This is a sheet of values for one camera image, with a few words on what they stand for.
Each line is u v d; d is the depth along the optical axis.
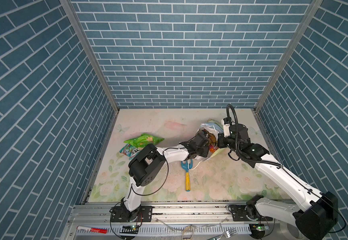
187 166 0.88
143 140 0.90
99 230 0.68
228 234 0.68
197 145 0.72
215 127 0.85
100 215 0.75
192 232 0.69
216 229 0.71
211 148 0.89
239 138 0.57
